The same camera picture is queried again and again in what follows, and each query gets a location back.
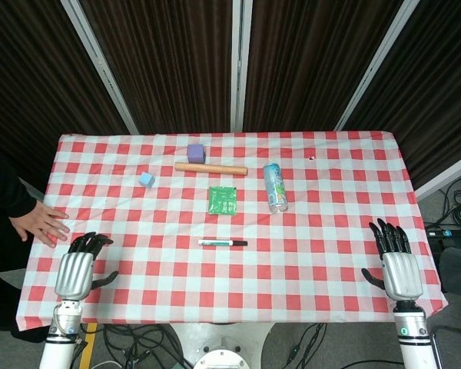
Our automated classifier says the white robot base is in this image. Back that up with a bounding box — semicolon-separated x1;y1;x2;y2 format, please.
168;321;278;369

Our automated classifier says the person's bare hand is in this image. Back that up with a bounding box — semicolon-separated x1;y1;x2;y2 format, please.
8;201;71;248

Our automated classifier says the right robot silver black hand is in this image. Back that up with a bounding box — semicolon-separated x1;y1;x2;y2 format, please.
361;218;424;303

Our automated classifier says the grey chair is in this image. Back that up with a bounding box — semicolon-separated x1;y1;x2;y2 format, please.
439;248;461;295

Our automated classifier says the black power strip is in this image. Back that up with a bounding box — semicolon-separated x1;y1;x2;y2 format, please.
425;226;461;240

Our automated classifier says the white partition post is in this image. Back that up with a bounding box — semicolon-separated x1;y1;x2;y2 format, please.
60;0;140;135
334;0;422;131
230;0;253;134

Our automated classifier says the left robot silver black hand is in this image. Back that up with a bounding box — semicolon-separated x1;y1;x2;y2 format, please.
54;231;119;301

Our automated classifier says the green white marker body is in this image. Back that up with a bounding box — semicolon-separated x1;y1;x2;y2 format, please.
198;238;233;248

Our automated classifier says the green foil sachet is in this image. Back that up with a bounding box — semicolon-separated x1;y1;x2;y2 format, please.
207;185;238;215

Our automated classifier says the wooden round stick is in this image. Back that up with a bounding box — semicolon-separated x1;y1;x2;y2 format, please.
174;161;248;177

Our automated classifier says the light blue drinks can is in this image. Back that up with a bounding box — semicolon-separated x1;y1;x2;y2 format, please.
262;162;289;214

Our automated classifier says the person's black sleeved forearm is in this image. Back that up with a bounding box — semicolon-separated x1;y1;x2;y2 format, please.
0;142;38;220

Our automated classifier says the purple foam cube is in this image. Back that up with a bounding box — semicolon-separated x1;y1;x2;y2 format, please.
186;144;207;165

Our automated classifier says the red white checked tablecloth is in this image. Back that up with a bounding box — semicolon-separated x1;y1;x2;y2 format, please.
14;131;449;332

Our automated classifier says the white partition bottom rail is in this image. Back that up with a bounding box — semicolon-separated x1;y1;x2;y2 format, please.
413;167;461;201

